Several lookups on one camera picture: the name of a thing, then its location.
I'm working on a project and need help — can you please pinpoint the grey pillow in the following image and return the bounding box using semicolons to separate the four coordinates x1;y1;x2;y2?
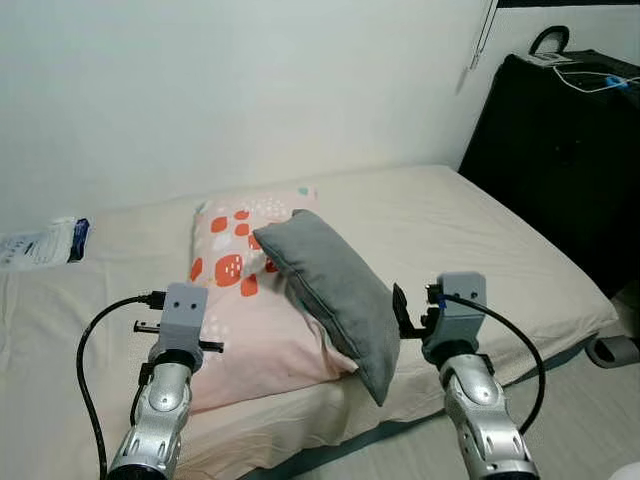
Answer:
253;209;403;406

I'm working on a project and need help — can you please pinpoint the pink pillow with orange spots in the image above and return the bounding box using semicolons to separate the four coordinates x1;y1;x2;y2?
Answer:
188;185;359;413

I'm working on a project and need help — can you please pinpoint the white plastic chair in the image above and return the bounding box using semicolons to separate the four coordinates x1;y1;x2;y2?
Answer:
605;460;640;480

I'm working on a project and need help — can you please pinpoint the bed with cream sheet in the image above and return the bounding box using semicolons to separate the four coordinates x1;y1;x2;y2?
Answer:
0;165;621;480

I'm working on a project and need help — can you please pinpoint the white plastic packet blue end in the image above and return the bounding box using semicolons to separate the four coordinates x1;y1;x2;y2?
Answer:
0;217;91;271

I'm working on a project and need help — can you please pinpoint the large black case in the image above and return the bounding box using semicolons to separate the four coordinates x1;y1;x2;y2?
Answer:
458;53;640;301

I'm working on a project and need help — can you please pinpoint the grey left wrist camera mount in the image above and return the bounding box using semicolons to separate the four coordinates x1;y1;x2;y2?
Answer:
160;283;209;353

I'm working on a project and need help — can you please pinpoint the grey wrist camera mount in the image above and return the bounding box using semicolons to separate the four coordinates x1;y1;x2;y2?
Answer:
437;272;488;346
160;283;209;353

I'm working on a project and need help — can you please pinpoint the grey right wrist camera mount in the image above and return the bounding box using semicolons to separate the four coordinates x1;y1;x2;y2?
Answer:
437;272;488;346

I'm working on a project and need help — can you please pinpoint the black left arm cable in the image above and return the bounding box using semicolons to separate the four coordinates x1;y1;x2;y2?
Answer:
77;292;166;480

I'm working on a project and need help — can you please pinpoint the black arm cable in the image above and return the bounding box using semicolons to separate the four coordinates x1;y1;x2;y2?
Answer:
77;292;166;480
430;290;547;436

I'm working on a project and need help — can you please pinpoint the dark teal bed frame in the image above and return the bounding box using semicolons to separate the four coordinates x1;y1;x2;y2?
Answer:
240;340;604;480

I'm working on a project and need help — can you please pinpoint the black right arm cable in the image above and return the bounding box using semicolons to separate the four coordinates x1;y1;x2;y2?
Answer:
430;290;547;436

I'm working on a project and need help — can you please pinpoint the thin white cable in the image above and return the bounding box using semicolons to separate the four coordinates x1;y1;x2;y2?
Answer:
552;65;640;96

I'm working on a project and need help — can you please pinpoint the black case handle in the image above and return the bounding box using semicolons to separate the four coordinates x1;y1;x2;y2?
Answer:
528;26;571;57

